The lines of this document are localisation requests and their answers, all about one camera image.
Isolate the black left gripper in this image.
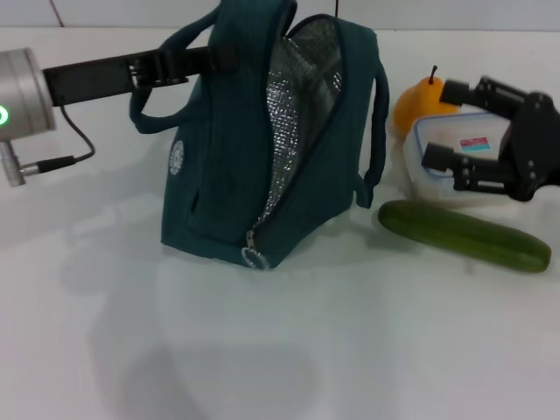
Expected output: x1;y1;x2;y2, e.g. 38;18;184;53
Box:
42;43;240;109

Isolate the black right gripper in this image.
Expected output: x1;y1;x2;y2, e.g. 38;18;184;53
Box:
422;76;560;203

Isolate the clear container with blue lid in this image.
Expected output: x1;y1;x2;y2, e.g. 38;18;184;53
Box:
402;111;517;207

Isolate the teal insulated lunch bag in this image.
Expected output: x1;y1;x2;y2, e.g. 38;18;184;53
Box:
129;0;390;272

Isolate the green cucumber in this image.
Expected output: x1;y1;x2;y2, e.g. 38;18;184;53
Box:
377;199;552;275

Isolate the orange yellow pear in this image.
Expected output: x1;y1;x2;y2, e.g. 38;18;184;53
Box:
393;65;460;135

